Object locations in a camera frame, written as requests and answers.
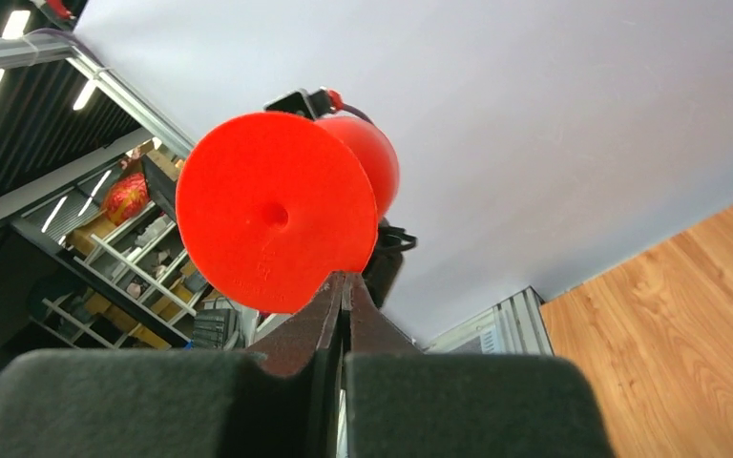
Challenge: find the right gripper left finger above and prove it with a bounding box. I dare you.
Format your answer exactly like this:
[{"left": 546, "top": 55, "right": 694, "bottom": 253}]
[{"left": 0, "top": 273, "right": 346, "bottom": 457}]

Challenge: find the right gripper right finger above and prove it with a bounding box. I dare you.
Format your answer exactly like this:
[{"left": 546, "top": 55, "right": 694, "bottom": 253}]
[{"left": 343, "top": 274, "right": 615, "bottom": 457}]

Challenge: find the red wine glass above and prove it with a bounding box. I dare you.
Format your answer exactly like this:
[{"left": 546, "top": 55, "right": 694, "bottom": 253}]
[{"left": 176, "top": 112, "right": 400, "bottom": 313}]

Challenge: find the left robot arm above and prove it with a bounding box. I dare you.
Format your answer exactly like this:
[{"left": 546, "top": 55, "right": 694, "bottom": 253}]
[{"left": 362, "top": 218, "right": 418, "bottom": 309}]

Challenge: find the metal storage shelf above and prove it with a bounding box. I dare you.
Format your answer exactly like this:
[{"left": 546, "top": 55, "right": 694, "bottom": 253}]
[{"left": 9, "top": 189, "right": 261, "bottom": 352}]

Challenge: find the red yellow round ornament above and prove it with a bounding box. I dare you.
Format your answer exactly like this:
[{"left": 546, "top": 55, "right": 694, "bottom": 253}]
[{"left": 100, "top": 173, "right": 150, "bottom": 226}]

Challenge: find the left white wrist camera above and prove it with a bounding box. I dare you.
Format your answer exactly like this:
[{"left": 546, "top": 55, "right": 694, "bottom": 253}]
[{"left": 263, "top": 88, "right": 334, "bottom": 121}]

